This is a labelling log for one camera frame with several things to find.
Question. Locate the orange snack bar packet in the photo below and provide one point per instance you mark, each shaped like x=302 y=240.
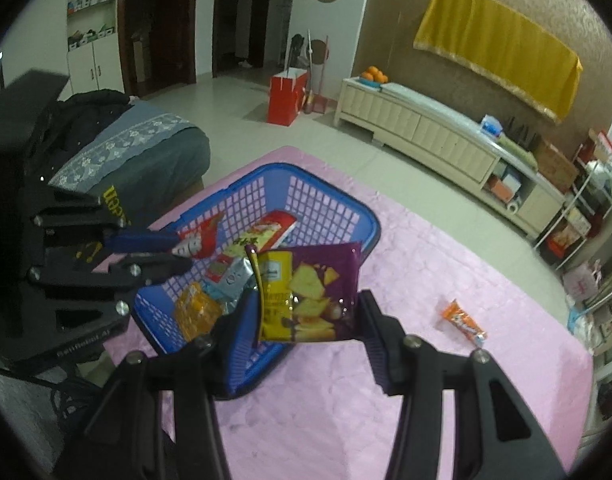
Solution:
x=463 y=322

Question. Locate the pile of oranges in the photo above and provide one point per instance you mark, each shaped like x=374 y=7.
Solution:
x=374 y=75

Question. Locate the grey blanket with lace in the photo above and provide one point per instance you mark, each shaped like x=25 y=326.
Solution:
x=146 y=145

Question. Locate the red paper bag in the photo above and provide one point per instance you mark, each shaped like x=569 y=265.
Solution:
x=286 y=97

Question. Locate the broom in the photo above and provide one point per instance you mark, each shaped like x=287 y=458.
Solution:
x=318 y=85

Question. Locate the yellow foil snack pouch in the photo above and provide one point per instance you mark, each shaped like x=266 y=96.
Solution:
x=196 y=312

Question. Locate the brown cardboard box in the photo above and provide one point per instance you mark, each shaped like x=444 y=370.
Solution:
x=556 y=165

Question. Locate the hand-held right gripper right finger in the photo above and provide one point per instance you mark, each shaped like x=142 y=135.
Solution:
x=373 y=345

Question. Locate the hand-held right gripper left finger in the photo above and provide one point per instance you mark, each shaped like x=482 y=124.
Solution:
x=243 y=350

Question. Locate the black jacket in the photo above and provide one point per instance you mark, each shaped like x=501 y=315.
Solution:
x=86 y=115

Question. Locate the purple and yellow snack packet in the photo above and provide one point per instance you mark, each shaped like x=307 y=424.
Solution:
x=311 y=290

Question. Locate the yellow wall cloth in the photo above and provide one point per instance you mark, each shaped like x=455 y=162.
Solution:
x=496 y=45

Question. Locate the red and silver-blue snack packet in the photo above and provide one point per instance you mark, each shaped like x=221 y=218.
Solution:
x=228 y=275

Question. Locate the white tall cabinet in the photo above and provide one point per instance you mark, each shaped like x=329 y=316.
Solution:
x=92 y=35

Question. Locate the orange red snack packet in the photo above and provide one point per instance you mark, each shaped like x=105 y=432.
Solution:
x=201 y=240

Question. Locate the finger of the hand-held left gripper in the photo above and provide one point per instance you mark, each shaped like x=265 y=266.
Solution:
x=146 y=242
x=156 y=267

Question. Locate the red and yellow snack packet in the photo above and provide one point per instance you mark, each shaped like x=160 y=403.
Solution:
x=261 y=235

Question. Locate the pink tablecloth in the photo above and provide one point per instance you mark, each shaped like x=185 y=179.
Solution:
x=461 y=385

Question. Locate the cream low cabinet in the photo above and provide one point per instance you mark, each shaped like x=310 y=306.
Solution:
x=436 y=140

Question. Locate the blue plastic basket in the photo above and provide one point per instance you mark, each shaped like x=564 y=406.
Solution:
x=306 y=200

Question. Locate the blue tissue box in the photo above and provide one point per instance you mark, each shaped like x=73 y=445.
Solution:
x=491 y=126

